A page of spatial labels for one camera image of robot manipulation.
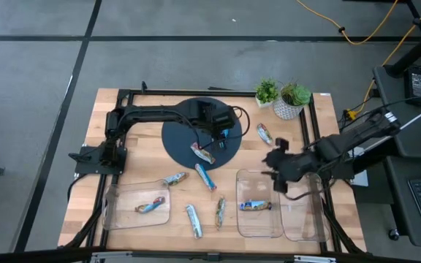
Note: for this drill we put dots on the pale multicoloured granola bar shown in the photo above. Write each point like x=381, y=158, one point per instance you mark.
x=265, y=134

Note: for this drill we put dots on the red green blue granola bar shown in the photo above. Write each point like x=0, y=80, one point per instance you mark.
x=205, y=177

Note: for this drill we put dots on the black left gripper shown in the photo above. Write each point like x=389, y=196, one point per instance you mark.
x=216, y=117

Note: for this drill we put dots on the blue oatmeal raisin granola bar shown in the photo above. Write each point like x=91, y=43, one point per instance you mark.
x=254, y=205

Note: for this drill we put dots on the blue orange granola bar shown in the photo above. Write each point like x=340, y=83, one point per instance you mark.
x=150, y=206

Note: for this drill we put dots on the black horizontal frame bar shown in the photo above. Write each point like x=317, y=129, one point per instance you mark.
x=49, y=255

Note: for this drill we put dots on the clear plastic bin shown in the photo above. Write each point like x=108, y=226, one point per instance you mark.
x=258, y=226
x=123, y=219
x=305, y=223

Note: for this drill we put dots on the black caster wheel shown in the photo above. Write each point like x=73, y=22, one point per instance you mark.
x=394, y=234

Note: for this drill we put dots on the small green plant white pot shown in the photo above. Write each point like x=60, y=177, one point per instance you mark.
x=267, y=91

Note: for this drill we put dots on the white multicoloured granola bar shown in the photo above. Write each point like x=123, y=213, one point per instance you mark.
x=194, y=222

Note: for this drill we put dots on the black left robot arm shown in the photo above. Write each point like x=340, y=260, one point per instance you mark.
x=148, y=111

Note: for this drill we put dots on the black power adapter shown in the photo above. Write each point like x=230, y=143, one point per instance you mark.
x=418, y=85

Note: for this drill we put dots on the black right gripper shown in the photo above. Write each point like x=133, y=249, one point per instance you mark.
x=294, y=166

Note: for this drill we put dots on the black aluminium table frame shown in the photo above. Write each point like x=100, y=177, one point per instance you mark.
x=214, y=92

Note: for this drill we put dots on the green brown granola bar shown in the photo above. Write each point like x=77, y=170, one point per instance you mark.
x=175, y=179

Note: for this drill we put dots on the black stand leg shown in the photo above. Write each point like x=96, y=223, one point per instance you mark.
x=415, y=51

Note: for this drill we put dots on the round dark ribbed mat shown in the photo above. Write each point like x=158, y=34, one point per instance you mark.
x=181, y=146

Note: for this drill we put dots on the red white granola bar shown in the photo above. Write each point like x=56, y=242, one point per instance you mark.
x=202, y=153

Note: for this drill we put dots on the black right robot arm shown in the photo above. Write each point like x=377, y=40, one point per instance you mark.
x=353, y=140

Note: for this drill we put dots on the green orange granola bar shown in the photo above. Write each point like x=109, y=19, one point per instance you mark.
x=220, y=213

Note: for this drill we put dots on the succulent in patterned white pot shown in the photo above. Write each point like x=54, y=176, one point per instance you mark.
x=291, y=102

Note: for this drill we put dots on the silver aluminium bracket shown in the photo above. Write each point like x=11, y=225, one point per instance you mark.
x=112, y=256
x=314, y=259

